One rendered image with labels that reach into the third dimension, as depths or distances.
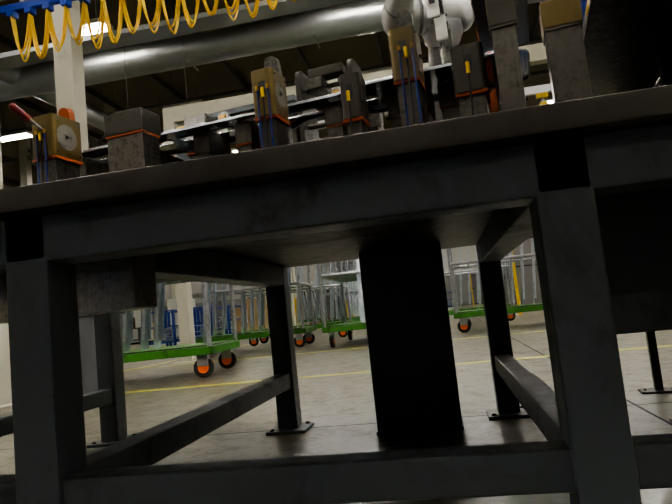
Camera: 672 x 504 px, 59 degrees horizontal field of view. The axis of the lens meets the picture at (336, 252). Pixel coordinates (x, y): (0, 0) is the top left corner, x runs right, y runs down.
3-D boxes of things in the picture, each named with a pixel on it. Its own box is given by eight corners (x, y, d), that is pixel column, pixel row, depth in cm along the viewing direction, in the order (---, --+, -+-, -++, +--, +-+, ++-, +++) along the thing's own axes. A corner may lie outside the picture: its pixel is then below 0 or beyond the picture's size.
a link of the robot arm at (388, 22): (381, -12, 202) (420, -16, 202) (376, 15, 220) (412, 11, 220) (385, 24, 200) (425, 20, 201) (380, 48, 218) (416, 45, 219)
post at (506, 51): (505, 150, 104) (483, -5, 107) (506, 156, 109) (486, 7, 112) (534, 144, 103) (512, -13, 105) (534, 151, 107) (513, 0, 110)
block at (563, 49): (563, 166, 123) (539, 2, 127) (561, 173, 131) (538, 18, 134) (604, 159, 120) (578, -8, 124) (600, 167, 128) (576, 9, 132)
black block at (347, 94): (346, 198, 131) (332, 71, 134) (358, 204, 141) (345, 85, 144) (368, 194, 130) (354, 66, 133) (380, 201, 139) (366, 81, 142)
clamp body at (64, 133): (26, 249, 155) (19, 115, 159) (66, 252, 168) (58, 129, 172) (52, 245, 153) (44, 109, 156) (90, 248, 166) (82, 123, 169)
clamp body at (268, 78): (255, 212, 137) (242, 67, 140) (276, 218, 148) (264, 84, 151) (281, 208, 135) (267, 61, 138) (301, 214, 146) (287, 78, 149)
